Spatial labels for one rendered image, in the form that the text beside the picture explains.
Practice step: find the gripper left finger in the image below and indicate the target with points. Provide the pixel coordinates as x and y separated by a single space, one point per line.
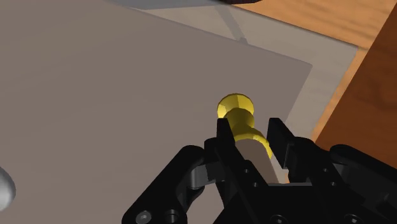
173 186

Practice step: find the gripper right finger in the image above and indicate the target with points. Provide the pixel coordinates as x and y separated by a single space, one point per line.
347 176

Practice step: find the brown wooden cabinet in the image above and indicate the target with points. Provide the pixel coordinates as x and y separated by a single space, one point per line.
369 102

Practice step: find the grey table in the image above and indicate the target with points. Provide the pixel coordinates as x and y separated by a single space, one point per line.
124 93

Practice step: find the grey round object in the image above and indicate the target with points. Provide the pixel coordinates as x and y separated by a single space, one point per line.
5 189

